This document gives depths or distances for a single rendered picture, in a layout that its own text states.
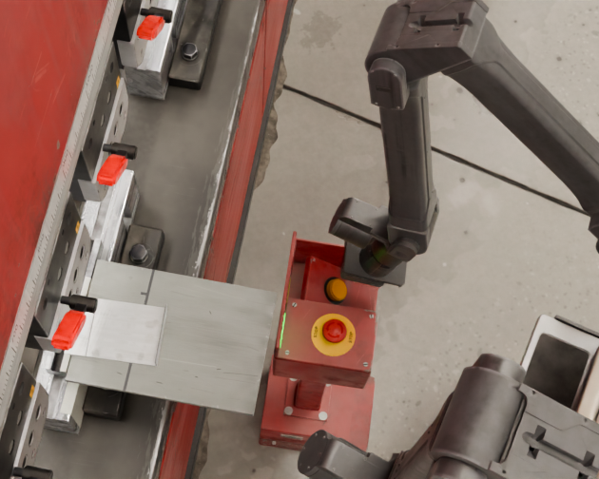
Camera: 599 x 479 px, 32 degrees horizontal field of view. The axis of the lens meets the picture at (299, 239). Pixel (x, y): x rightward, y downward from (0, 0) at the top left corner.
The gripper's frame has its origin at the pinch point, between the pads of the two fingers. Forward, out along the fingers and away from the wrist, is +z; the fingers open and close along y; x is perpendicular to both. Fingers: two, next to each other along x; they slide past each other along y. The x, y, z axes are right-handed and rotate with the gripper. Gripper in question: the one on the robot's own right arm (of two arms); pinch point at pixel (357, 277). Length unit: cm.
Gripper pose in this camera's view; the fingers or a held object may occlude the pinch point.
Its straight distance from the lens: 173.5
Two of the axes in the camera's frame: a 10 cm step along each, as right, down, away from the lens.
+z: -2.8, 3.2, 9.0
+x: -1.3, 9.2, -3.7
